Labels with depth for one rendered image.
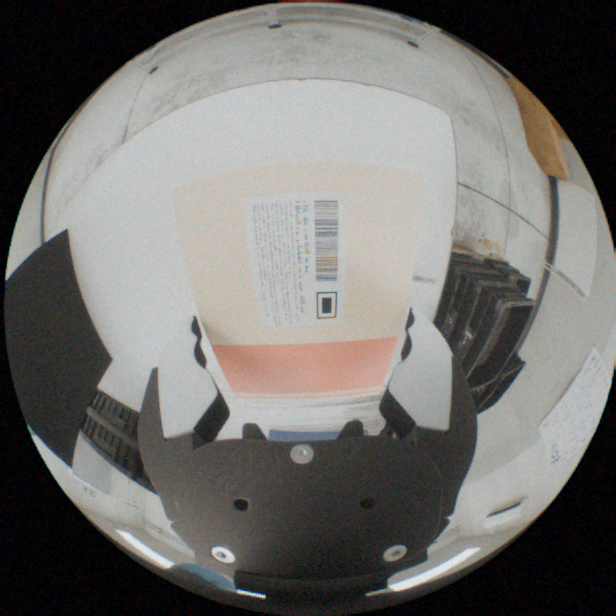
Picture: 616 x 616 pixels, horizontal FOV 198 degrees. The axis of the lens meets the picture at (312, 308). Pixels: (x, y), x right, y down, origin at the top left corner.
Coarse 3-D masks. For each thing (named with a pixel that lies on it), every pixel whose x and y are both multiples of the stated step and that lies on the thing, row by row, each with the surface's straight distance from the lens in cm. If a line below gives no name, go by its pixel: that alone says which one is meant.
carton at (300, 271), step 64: (192, 192) 10; (256, 192) 9; (320, 192) 9; (384, 192) 10; (192, 256) 11; (256, 256) 10; (320, 256) 10; (384, 256) 10; (256, 320) 11; (320, 320) 11; (384, 320) 12; (256, 384) 15; (320, 384) 15
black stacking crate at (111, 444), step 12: (96, 420) 76; (84, 432) 80; (96, 432) 76; (108, 432) 72; (96, 444) 75; (108, 444) 70; (120, 444) 68; (120, 456) 67; (132, 456) 64; (132, 468) 64
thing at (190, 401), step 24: (192, 336) 11; (168, 360) 10; (192, 360) 9; (168, 384) 9; (192, 384) 8; (216, 384) 9; (168, 408) 8; (192, 408) 8; (216, 408) 8; (168, 432) 8; (192, 432) 8; (216, 432) 8
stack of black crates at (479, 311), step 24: (456, 264) 79; (480, 264) 97; (456, 288) 74; (480, 288) 66; (504, 288) 76; (456, 312) 75; (480, 312) 67; (504, 312) 87; (528, 312) 86; (456, 336) 75; (480, 336) 68; (504, 336) 94; (480, 360) 98; (504, 360) 95; (480, 384) 92
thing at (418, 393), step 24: (408, 336) 10; (432, 336) 10; (408, 360) 9; (432, 360) 9; (408, 384) 8; (432, 384) 8; (384, 408) 8; (408, 408) 7; (432, 408) 8; (408, 432) 8
